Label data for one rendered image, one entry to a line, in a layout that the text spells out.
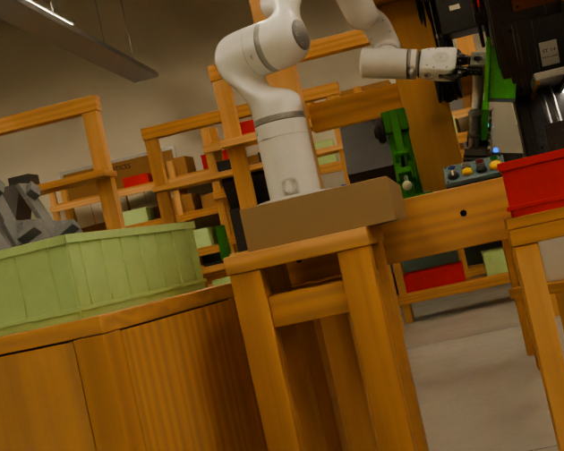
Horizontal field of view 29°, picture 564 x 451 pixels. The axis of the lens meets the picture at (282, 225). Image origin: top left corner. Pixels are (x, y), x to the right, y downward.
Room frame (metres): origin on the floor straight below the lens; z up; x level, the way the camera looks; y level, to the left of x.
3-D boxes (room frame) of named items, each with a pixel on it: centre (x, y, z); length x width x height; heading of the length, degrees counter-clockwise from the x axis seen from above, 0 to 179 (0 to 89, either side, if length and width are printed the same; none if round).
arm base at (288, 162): (2.48, -0.05, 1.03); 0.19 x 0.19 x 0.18
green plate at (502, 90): (2.89, -0.65, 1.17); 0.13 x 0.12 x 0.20; 79
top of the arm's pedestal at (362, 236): (2.48, -0.05, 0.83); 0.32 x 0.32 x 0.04; 79
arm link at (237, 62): (2.51, -0.02, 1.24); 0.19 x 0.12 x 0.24; 57
